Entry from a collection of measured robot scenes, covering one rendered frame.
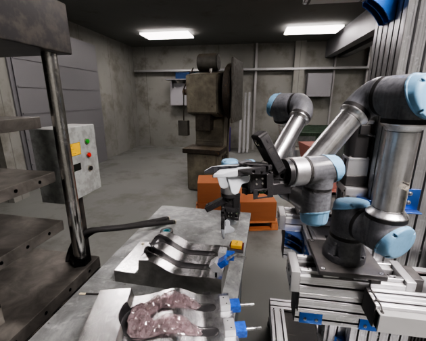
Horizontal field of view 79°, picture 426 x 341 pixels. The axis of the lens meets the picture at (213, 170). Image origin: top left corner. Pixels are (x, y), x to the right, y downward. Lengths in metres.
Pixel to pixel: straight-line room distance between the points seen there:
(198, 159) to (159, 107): 4.91
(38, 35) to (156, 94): 8.05
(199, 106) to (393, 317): 3.89
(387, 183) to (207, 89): 3.75
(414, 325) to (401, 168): 0.52
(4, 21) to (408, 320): 1.62
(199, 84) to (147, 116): 5.13
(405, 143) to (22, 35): 1.28
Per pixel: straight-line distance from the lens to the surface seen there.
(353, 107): 0.93
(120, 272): 1.35
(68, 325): 1.26
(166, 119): 9.15
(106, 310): 1.09
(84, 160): 1.68
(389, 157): 0.90
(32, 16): 1.29
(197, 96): 4.46
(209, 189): 3.14
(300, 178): 0.68
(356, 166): 1.26
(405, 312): 1.15
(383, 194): 0.92
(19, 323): 1.38
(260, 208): 3.33
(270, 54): 8.74
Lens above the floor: 1.62
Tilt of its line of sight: 16 degrees down
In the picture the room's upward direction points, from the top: straight up
